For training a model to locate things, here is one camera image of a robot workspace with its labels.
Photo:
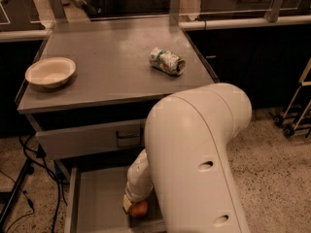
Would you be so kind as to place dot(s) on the white gripper with vent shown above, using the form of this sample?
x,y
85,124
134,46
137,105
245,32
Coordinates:
x,y
137,188

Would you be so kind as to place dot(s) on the orange fruit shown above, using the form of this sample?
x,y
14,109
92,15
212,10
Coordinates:
x,y
139,209

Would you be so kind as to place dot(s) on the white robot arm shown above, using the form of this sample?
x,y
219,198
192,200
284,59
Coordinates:
x,y
185,161

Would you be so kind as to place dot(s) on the open middle grey drawer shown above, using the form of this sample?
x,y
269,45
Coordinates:
x,y
95,205

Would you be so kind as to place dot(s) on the upper grey drawer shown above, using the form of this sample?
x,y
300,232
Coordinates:
x,y
92,139

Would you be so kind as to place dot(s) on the grey metal drawer cabinet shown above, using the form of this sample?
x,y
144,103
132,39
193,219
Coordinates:
x,y
114,80

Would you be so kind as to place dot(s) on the black metal stand leg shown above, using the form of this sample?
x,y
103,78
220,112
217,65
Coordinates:
x,y
11,196

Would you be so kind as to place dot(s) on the crushed white green can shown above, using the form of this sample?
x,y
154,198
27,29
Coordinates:
x,y
167,62

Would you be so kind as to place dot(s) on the white bowl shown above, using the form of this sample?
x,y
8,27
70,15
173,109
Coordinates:
x,y
51,72

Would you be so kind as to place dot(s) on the wheeled cart frame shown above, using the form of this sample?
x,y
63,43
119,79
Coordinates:
x,y
296,114

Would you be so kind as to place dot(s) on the white horizontal rail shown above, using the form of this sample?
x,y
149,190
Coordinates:
x,y
242,23

